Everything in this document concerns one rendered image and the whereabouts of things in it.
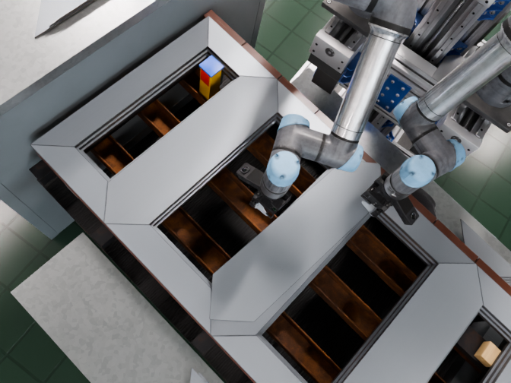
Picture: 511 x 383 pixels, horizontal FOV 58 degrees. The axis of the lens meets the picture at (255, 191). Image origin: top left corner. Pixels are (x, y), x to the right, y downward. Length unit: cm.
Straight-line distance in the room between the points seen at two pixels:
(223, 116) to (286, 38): 137
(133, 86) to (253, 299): 78
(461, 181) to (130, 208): 192
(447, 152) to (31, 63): 113
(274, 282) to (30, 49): 95
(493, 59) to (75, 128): 115
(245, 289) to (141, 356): 36
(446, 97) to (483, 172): 168
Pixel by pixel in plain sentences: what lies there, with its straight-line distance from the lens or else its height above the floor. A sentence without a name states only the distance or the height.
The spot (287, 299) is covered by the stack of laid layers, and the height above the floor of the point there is 86.
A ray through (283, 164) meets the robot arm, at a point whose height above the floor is 122.
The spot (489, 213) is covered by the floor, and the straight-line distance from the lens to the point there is 280.
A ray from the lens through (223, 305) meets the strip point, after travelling 135.
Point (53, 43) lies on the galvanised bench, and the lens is 145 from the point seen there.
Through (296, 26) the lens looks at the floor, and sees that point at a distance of 289.
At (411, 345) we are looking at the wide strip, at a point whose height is 86.
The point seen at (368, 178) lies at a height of 86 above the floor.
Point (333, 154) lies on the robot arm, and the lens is 115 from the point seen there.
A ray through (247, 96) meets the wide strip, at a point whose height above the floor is 86.
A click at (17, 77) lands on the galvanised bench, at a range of 142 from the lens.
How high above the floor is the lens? 220
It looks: 70 degrees down
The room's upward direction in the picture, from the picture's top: 24 degrees clockwise
